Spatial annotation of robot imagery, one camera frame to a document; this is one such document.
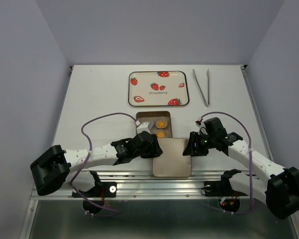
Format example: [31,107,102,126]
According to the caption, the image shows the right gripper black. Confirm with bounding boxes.
[181,131,215,156]

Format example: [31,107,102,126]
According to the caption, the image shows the orange cookie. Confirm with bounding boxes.
[156,120,167,129]
[156,131,166,138]

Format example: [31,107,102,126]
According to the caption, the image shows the beige tin lid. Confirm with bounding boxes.
[152,138,191,178]

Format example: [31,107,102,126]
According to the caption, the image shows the metal tongs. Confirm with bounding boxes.
[192,69,210,108]

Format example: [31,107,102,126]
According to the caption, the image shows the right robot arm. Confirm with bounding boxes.
[183,117,299,220]

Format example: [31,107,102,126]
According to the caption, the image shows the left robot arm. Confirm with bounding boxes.
[30,131,163,196]

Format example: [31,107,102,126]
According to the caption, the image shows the white paper cup front right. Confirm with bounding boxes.
[155,130,170,138]

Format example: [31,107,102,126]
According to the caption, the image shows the white paper cup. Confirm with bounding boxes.
[155,130,170,138]
[155,119,168,128]

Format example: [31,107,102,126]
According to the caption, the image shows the beige square cookie tin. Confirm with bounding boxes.
[136,111,172,138]

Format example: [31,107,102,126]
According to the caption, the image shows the white paper cup back right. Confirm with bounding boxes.
[155,119,168,128]

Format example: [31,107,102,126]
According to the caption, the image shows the strawberry print tray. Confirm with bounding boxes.
[128,71,190,107]

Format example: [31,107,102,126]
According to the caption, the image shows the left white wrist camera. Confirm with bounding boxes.
[136,121,152,134]

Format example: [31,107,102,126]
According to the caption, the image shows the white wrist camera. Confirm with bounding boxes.
[136,121,152,134]
[195,118,204,127]

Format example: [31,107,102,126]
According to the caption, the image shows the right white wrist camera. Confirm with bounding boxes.
[195,118,204,127]

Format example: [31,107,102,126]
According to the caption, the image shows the aluminium front frame rail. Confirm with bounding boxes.
[31,170,296,200]

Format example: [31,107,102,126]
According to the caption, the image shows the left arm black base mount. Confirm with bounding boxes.
[72,182,119,217]

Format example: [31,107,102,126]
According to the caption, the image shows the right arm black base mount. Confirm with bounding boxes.
[200,180,246,214]

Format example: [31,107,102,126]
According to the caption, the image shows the aluminium table edge rail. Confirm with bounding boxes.
[240,65,275,162]

